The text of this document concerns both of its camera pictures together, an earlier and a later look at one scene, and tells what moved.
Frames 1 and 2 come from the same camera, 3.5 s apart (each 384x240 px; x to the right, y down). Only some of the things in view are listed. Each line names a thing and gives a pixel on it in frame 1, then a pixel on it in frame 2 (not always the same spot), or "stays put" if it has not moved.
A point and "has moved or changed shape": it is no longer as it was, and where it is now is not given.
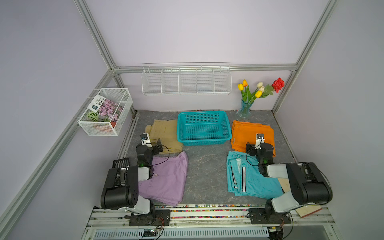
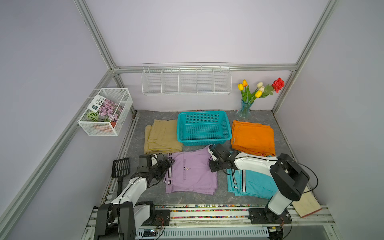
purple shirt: (168, 181) has moved or changed shape
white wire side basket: (105, 114) stays put
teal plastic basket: (203, 128) stays put
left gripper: (154, 148) to (164, 168)
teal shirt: (244, 178) stays put
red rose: (278, 84) stays put
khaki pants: (166, 131) stays put
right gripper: (252, 149) to (211, 166)
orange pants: (243, 132) stays put
